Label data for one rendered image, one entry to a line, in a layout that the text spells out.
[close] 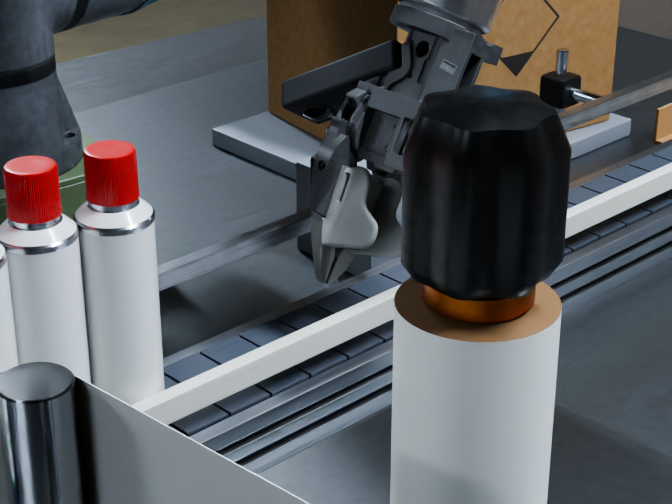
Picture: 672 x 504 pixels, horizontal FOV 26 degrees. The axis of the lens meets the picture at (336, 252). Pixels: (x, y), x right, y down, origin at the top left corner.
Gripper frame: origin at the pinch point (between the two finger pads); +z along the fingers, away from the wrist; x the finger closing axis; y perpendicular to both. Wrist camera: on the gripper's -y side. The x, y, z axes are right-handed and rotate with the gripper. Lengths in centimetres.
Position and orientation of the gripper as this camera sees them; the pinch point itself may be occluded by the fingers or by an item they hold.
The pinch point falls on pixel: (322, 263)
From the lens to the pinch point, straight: 110.6
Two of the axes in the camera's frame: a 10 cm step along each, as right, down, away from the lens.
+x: 6.3, 1.9, 7.5
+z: -3.6, 9.3, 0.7
